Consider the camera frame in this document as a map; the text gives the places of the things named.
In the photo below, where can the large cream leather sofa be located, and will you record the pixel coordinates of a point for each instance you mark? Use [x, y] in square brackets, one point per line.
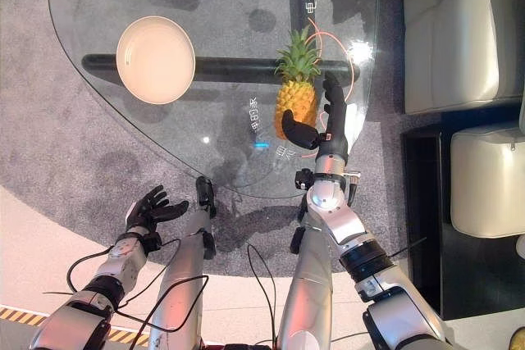
[455, 38]

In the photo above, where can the yellow black hazard tape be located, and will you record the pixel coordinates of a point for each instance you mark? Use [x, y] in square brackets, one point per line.
[20, 314]

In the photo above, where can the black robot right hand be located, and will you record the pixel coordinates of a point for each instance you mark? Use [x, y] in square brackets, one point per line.
[337, 128]

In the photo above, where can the cream round plate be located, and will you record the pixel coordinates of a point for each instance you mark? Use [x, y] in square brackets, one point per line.
[155, 60]

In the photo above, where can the silver robot right leg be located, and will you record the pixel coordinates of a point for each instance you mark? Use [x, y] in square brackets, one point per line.
[305, 292]

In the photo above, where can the black table base frame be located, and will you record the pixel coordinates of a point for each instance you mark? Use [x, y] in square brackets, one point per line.
[238, 65]

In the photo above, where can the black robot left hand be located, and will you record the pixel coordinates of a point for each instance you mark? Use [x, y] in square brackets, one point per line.
[147, 210]

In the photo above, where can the yellow pineapple with green crown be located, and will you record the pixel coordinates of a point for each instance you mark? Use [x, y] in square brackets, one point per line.
[296, 104]

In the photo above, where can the black low side table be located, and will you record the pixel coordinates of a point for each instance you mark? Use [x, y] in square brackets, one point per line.
[422, 210]

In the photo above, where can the silver robot left leg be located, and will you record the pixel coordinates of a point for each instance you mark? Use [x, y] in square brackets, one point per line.
[180, 284]

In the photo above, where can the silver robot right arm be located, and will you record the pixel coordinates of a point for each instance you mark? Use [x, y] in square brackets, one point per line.
[352, 239]

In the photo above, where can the grey carpet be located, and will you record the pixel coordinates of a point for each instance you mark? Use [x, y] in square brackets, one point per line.
[61, 120]

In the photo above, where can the silver robot leg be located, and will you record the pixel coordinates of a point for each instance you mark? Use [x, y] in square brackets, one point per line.
[305, 292]
[180, 284]

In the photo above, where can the small cream leather seat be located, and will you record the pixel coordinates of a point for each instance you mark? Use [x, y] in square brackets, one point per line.
[488, 178]

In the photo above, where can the round glass table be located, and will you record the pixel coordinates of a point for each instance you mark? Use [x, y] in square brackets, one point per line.
[229, 128]

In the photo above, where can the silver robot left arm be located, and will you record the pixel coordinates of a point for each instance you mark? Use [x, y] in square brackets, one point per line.
[82, 317]

